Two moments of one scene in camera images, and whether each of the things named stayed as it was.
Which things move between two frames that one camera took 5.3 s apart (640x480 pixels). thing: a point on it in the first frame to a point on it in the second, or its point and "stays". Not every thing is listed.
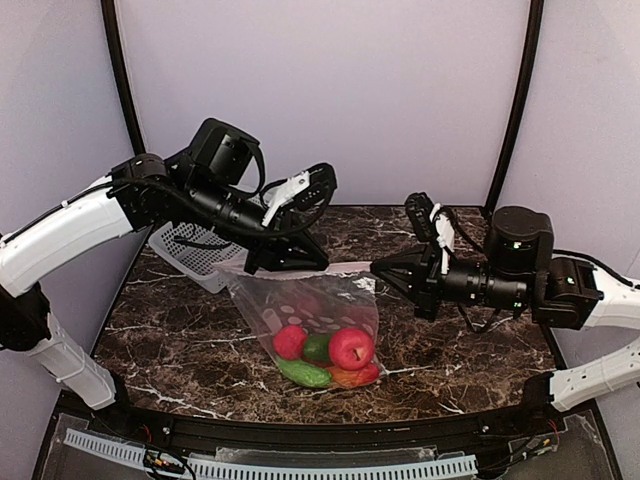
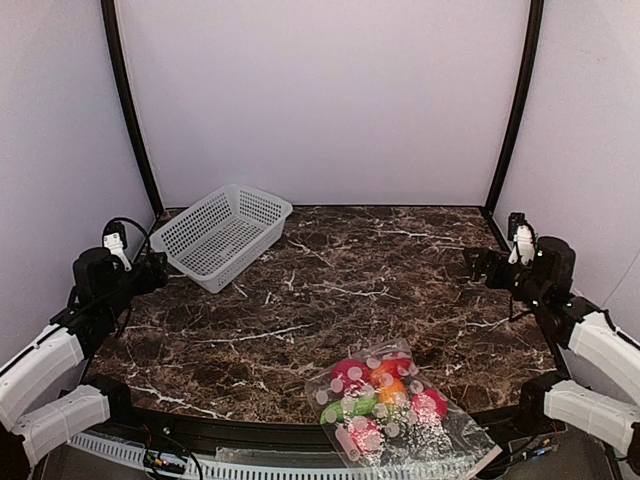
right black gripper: (430, 278) to (491, 267)
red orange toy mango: (355, 377) to (390, 371)
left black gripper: (267, 248) to (151, 270)
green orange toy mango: (316, 347) to (390, 387)
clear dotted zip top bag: (321, 326) to (395, 423)
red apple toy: (289, 342) to (350, 375)
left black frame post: (113, 27) stays
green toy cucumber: (305, 373) to (346, 408)
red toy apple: (351, 349) to (431, 404)
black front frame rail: (472, 431) stays
